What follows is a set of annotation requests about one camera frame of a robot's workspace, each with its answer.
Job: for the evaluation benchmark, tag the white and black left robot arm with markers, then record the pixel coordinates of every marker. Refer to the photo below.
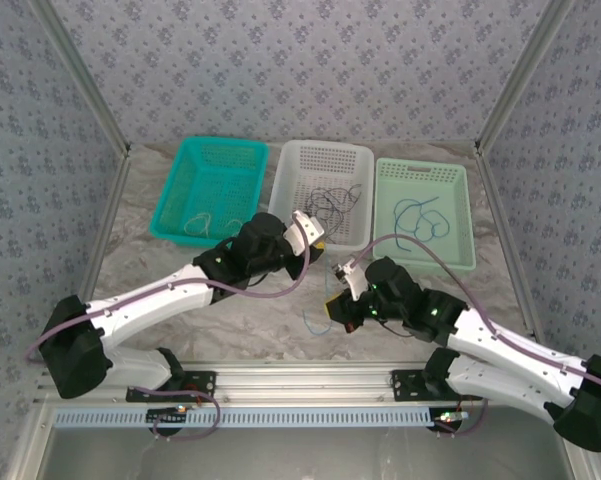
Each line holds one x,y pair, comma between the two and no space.
145,305

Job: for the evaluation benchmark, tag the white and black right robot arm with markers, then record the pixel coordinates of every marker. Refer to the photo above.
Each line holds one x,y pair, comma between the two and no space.
505,345

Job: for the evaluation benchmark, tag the white plastic basket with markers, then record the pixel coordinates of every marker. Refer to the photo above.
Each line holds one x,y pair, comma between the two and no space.
325,160

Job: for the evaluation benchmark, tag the teal plastic basket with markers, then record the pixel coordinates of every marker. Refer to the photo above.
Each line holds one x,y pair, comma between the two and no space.
205,175

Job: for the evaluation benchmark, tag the light green plastic basket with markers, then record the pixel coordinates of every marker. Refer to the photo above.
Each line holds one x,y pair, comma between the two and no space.
460,225

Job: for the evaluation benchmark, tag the black controller board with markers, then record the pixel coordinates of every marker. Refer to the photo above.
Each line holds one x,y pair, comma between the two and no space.
167,417
450,419

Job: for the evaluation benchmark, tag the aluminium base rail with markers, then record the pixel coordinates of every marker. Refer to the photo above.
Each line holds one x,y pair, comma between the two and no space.
305,382

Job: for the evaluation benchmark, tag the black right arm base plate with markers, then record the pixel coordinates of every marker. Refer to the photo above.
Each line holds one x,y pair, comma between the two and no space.
405,385

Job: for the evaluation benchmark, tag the aluminium side rail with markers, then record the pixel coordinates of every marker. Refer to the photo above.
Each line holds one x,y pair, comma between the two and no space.
505,225
105,225

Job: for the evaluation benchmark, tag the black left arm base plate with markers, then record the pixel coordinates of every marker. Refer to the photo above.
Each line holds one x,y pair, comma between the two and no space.
202,382

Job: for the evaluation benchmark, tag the aluminium frame post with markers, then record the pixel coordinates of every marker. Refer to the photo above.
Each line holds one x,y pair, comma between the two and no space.
86,75
521,75

